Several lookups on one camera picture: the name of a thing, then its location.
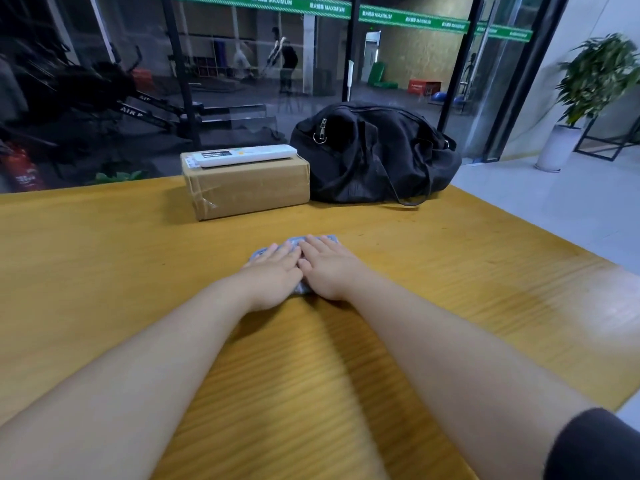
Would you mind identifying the person's left hand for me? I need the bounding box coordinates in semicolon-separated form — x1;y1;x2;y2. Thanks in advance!
227;241;305;313

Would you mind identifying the person's right hand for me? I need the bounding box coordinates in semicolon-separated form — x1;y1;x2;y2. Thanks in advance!
297;234;371;302

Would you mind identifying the grey cloth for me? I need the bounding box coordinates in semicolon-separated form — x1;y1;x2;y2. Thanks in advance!
249;234;341;295

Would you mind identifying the brown cardboard box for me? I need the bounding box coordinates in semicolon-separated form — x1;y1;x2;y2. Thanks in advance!
181;150;311;222

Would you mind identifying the black fabric bag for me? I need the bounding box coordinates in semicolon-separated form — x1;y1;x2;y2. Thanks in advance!
289;101;463;208

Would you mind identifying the white remote control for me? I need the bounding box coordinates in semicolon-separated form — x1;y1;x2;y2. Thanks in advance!
192;144;299;169

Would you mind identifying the person's left forearm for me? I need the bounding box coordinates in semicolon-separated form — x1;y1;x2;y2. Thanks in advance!
0;277;256;480

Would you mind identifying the person's right forearm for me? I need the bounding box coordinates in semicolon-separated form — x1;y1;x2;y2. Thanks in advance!
345;272;596;480

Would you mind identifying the person's black sleeve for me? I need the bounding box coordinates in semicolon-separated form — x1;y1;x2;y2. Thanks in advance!
543;407;640;480

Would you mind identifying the wooden table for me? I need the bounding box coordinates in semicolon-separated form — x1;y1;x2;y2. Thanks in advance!
0;175;640;480

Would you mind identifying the green leafy plant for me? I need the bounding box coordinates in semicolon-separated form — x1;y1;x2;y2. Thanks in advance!
89;169;149;185

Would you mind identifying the green gym mat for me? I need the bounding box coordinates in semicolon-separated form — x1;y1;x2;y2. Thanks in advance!
368;61;399;89

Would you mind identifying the red gym box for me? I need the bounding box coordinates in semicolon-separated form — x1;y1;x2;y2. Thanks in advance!
407;78;443;97

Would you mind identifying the black exercise machine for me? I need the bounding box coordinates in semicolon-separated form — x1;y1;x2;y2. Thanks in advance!
29;44;201;141

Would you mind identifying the green glass marking strip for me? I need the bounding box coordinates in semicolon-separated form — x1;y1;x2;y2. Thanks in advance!
139;0;533;43

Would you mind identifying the red fire extinguisher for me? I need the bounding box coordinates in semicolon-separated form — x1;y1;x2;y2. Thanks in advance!
0;142;43;193

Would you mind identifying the large plant in white pot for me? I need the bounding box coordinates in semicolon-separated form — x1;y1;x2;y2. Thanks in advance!
535;33;640;174

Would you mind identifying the black metal frame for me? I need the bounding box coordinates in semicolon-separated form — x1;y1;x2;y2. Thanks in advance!
573;114;640;162

